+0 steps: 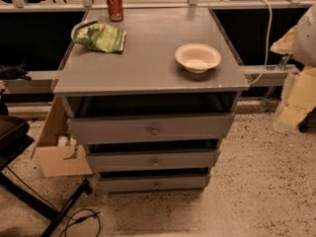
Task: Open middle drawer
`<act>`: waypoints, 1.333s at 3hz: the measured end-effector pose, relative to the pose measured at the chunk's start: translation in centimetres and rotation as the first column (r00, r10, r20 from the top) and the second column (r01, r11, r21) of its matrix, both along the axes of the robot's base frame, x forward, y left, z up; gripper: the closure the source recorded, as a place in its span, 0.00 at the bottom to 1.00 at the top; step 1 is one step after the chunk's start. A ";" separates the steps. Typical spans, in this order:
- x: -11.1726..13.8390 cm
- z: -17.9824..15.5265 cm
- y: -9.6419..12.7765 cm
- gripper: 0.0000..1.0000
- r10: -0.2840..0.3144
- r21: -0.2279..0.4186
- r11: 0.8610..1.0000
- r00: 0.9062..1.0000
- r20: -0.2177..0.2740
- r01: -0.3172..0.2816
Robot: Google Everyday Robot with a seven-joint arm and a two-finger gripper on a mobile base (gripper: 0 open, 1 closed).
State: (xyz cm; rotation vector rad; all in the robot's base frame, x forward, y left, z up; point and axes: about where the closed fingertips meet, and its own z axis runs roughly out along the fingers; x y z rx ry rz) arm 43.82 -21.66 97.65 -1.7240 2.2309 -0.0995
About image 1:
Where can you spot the grey drawer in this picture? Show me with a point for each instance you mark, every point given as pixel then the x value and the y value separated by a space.
pixel 152 160
pixel 149 129
pixel 158 183

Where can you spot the grey top drawer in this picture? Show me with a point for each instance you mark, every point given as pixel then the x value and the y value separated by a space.
pixel 149 129

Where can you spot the grey bottom drawer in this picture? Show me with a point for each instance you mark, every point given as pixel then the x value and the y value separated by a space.
pixel 158 183

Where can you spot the black stand frame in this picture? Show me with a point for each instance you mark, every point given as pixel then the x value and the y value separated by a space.
pixel 21 178

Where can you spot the white bottle in box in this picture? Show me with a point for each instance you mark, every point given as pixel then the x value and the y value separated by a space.
pixel 66 141

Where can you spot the green chip bag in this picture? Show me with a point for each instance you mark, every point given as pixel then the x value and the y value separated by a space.
pixel 98 36

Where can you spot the white paper bowl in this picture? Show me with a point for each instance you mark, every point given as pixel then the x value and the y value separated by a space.
pixel 197 57

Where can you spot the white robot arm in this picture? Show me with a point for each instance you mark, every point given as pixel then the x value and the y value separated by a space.
pixel 298 97

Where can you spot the cardboard box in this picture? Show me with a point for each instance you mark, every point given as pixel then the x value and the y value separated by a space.
pixel 60 160

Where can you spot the red soda can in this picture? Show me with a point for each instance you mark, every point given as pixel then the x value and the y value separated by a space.
pixel 115 10

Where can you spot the grey drawer cabinet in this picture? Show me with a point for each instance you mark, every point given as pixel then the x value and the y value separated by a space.
pixel 146 80

